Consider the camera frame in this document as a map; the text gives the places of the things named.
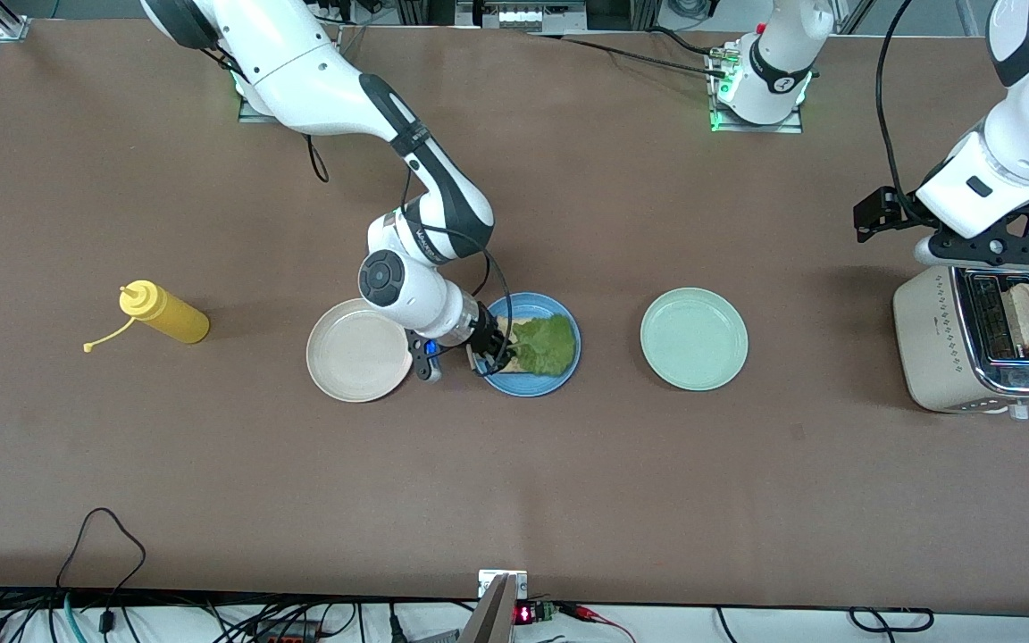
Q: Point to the red black clip leads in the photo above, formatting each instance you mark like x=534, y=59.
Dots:
x=586, y=612

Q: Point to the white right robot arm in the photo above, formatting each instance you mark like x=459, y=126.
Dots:
x=300, y=62

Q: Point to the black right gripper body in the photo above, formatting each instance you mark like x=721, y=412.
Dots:
x=484, y=338

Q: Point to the blue round plate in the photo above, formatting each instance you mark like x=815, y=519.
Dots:
x=541, y=302

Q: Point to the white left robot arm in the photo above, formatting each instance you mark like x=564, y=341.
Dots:
x=1028, y=134

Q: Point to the beige round plate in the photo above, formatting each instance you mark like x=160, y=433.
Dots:
x=354, y=350

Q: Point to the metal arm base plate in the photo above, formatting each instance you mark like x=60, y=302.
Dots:
x=778, y=128
x=251, y=114

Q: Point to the beige chrome toaster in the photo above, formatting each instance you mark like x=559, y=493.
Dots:
x=930, y=348

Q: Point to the grey camera stand pole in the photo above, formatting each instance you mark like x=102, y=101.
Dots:
x=492, y=621

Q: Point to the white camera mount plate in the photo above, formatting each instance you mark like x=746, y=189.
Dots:
x=488, y=580

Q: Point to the grey power supply unit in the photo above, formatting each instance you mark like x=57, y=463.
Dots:
x=523, y=16

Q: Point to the green lettuce leaf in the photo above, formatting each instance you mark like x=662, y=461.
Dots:
x=550, y=344

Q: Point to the yellow mustard squeeze bottle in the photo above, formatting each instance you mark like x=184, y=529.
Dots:
x=171, y=320

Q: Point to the small red LED board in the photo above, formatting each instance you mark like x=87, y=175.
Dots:
x=525, y=614

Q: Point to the pale green round plate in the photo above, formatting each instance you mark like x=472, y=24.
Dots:
x=694, y=339

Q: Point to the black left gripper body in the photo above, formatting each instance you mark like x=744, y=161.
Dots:
x=893, y=211

